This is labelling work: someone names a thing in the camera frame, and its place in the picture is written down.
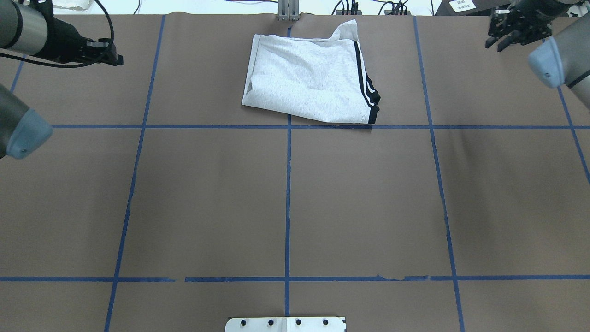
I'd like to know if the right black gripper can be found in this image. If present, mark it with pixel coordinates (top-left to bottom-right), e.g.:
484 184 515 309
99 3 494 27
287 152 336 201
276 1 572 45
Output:
485 0 561 53

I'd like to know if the grey cartoon print t-shirt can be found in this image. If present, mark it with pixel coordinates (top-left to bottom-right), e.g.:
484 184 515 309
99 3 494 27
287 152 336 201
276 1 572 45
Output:
242 19 381 125

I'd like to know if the white mounting plate with bolts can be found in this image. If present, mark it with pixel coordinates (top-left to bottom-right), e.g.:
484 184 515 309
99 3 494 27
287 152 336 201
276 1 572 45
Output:
224 316 347 332

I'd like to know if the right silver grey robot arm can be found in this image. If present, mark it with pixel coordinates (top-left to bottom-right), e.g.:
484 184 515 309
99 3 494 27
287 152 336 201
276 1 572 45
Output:
485 0 590 108

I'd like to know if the white label paper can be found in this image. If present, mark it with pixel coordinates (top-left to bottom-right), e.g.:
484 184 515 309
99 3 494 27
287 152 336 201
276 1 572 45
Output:
449 0 477 13

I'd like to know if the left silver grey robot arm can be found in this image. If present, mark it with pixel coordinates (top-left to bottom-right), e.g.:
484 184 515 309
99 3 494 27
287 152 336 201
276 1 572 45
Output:
0 0 124 160

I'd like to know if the clear plastic bag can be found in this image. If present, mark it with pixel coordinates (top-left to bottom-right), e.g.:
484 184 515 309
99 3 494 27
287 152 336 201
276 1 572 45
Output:
52 0 94 12

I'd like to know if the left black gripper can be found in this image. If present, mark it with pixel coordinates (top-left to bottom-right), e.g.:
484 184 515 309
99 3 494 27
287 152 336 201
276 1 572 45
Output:
44 14 124 66

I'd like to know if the grey aluminium post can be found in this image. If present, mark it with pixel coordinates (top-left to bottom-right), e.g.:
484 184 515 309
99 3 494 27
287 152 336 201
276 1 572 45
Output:
277 0 301 22

